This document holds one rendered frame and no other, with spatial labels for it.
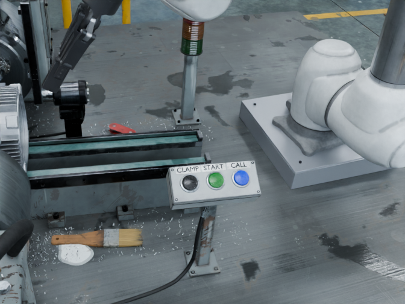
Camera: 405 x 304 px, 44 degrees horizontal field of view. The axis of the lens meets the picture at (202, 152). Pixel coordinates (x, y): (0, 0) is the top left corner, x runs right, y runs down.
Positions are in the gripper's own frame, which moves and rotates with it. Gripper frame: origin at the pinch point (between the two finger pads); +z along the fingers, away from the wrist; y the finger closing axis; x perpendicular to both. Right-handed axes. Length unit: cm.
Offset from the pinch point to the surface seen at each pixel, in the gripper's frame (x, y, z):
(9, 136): -2.8, 1.6, 16.2
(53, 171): 10.3, -1.9, 24.2
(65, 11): 43, -236, 80
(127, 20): 84, -242, 68
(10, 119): -3.9, 0.8, 12.9
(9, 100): -4.8, -3.9, 11.7
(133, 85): 37, -56, 22
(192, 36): 34.6, -33.2, -9.2
